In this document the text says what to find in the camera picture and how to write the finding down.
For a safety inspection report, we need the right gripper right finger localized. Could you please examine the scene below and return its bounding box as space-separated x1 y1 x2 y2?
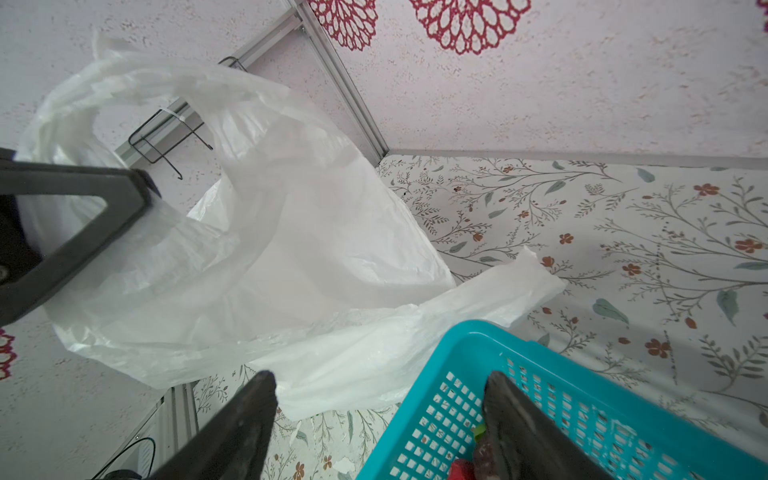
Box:
472 371 610 479

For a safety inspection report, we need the black wire wall rack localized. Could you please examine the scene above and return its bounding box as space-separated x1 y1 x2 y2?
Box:
127 55 248 181

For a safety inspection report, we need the red dragon fruit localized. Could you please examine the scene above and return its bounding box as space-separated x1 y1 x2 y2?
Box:
447 459 476 480

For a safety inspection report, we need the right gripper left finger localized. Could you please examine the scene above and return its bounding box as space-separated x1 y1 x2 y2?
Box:
151 371 278 479

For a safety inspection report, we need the teal plastic basket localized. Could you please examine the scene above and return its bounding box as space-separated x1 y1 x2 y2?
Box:
358 321 767 479

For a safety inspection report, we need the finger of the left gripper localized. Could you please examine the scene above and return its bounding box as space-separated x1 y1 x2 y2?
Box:
1 149 159 326

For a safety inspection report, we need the white plastic bag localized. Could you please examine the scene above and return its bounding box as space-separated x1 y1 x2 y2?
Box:
17 35 564 420

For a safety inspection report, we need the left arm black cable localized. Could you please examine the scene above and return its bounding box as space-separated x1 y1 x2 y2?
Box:
89 436 157 480

